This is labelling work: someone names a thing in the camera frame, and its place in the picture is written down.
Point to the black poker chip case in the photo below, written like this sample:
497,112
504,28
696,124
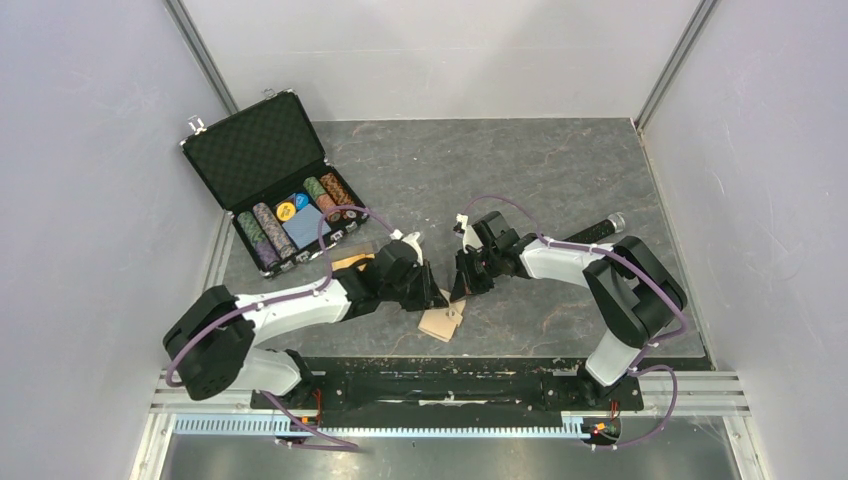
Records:
263,154

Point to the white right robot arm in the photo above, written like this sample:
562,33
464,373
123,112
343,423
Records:
634,292

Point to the orange black chip stack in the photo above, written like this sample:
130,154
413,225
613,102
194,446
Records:
338,193

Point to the yellow dealer chip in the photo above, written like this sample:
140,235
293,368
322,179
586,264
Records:
285,211

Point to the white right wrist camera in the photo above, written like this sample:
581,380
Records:
470,241

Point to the blue patterned card deck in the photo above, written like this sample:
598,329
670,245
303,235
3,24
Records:
305,227

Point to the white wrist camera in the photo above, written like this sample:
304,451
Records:
470,241
412,239

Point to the pink chip stack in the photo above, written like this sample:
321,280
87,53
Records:
321,197

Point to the black cylindrical flashlight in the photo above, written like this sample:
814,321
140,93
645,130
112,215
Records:
612,224

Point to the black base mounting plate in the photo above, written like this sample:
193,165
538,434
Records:
453,392

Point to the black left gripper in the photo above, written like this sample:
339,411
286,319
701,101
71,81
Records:
417,304

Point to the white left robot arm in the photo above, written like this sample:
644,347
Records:
217,343

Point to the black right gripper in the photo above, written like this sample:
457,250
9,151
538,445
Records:
466,282

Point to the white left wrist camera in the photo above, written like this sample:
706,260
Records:
412,239

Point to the clear acrylic card box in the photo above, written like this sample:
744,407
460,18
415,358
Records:
345,257

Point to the tan leather card holder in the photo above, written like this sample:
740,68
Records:
442,323

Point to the green chip stack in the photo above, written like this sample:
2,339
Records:
251,228

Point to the purple chip stack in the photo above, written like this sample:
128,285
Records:
282,245

